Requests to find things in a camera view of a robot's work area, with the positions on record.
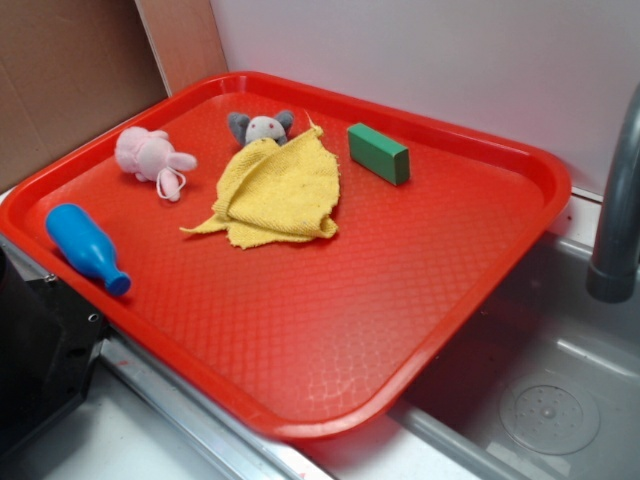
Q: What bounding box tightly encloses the green rectangular block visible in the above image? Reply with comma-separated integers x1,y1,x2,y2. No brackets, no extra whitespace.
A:
347,123,411,186

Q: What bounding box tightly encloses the red plastic tray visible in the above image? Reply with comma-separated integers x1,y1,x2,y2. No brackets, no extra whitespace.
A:
1,72,571,440

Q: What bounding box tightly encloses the yellow cloth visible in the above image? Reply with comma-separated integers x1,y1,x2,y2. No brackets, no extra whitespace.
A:
181,122,340,250

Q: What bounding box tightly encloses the grey plush elephant toy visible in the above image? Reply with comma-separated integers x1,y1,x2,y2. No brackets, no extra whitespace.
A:
227,110,294,147

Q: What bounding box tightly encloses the pink plush bunny toy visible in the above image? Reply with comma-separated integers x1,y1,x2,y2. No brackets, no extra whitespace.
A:
114,126,198,202

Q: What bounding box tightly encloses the blue plastic bottle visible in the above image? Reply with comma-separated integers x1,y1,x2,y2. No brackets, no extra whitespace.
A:
45,203,131,296

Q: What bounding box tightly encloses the grey toy sink basin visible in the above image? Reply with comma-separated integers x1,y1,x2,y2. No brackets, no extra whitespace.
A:
303,235,639,479

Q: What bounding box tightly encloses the grey faucet spout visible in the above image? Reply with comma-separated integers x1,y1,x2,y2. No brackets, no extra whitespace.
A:
586,91,639,303

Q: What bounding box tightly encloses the brown cardboard panel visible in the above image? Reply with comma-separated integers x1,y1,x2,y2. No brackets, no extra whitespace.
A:
1,1,227,191

